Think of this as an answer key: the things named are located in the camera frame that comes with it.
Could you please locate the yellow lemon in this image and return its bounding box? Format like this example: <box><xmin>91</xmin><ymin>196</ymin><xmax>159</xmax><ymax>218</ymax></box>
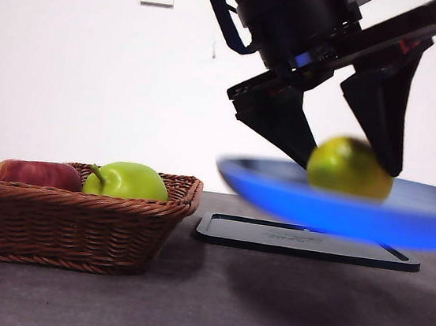
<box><xmin>303</xmin><ymin>132</ymin><xmax>400</xmax><ymax>204</ymax></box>

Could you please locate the blue round plate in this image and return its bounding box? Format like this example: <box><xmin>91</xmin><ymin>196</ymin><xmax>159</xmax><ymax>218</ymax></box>
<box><xmin>209</xmin><ymin>151</ymin><xmax>436</xmax><ymax>254</ymax></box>

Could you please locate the brown wicker basket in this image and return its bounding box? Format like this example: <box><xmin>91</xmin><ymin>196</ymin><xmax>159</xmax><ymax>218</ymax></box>
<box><xmin>0</xmin><ymin>152</ymin><xmax>205</xmax><ymax>287</ymax></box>

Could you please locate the dark cutting board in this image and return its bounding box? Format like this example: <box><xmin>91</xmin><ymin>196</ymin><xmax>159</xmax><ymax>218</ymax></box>
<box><xmin>190</xmin><ymin>209</ymin><xmax>425</xmax><ymax>275</ymax></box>

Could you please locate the green apple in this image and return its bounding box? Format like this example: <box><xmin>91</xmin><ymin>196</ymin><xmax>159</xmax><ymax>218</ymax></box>
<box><xmin>81</xmin><ymin>156</ymin><xmax>174</xmax><ymax>205</ymax></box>

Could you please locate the red apple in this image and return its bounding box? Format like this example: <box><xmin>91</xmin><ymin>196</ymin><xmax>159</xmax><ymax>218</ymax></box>
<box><xmin>0</xmin><ymin>155</ymin><xmax>86</xmax><ymax>194</ymax></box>

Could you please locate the dark blue cable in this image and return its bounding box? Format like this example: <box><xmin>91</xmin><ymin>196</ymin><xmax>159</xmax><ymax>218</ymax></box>
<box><xmin>179</xmin><ymin>0</ymin><xmax>264</xmax><ymax>56</ymax></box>

